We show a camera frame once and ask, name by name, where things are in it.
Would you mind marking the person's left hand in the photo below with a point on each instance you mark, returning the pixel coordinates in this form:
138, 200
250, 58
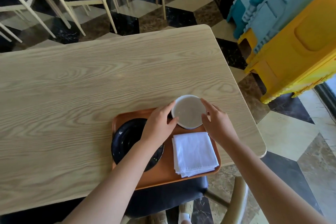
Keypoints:
156, 128

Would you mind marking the person's right hand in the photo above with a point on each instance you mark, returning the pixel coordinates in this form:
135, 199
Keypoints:
219, 126

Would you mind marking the person's right thumb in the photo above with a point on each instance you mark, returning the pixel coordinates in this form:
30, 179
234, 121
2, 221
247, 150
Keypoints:
205, 122

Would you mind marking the person's left thumb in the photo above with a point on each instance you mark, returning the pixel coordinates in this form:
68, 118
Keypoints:
173, 124

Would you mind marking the white bowl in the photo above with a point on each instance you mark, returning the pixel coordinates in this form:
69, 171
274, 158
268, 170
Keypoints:
189, 112

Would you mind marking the person's right forearm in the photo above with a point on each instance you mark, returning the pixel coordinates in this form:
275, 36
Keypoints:
265, 187

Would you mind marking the person's left forearm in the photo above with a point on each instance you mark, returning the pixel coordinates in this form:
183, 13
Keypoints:
115, 187

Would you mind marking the white folded cloth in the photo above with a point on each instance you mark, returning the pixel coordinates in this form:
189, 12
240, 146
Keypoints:
194, 153

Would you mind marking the orange tray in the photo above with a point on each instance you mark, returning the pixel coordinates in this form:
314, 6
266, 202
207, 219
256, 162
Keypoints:
164, 171

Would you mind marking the black plate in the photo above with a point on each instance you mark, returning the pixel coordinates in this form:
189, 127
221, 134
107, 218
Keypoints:
126, 139

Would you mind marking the yellow plastic stool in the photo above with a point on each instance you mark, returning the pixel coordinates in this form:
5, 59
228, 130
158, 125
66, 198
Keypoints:
296, 55

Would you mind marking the teal plastic stool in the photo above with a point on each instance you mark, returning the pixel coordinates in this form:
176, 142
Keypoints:
237, 8

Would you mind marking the black door frame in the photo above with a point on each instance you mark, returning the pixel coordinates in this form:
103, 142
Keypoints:
325, 95

